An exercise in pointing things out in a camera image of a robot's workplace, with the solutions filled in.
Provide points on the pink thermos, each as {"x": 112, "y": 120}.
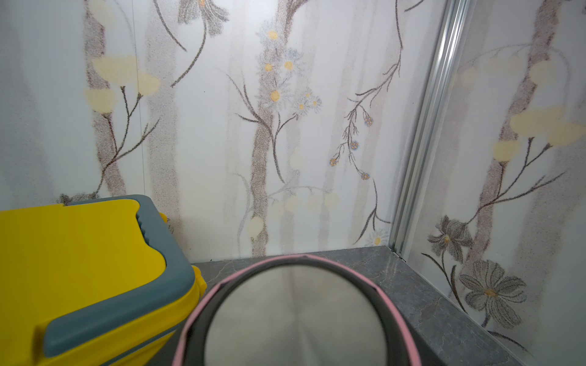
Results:
{"x": 296, "y": 310}

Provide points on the yellow storage box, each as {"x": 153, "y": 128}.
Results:
{"x": 99, "y": 282}

